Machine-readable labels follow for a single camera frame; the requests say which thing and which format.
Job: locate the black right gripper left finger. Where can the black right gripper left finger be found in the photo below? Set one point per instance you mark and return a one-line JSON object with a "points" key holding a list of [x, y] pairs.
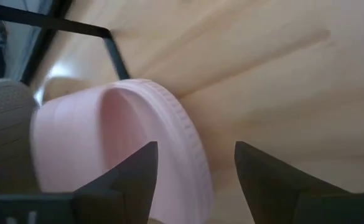
{"points": [[128, 193]]}

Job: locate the wooden shelf with black frame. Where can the wooden shelf with black frame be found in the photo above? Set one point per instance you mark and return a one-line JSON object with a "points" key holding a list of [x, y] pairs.
{"points": [[44, 21]]}

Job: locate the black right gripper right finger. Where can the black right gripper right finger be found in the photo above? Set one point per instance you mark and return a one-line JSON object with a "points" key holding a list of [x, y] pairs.
{"points": [[262, 186]]}

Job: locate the pink slide sandal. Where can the pink slide sandal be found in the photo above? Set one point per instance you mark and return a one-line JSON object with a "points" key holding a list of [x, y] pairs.
{"points": [[76, 140]]}

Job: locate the grey slide sandal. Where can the grey slide sandal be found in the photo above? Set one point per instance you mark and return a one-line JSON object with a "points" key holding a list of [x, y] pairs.
{"points": [[4, 124]]}

